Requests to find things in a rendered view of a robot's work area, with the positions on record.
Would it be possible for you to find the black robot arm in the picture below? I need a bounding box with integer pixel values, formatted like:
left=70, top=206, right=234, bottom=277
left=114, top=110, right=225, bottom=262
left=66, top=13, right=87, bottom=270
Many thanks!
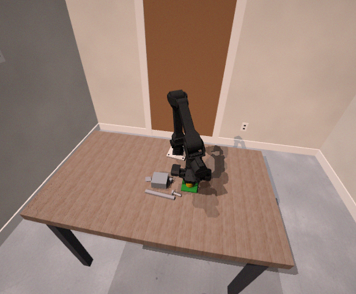
left=167, top=89, right=208, bottom=184

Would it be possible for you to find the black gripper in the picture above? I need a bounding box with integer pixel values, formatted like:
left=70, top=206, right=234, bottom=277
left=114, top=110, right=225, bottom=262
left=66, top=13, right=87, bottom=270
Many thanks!
left=171, top=162, right=212, bottom=182

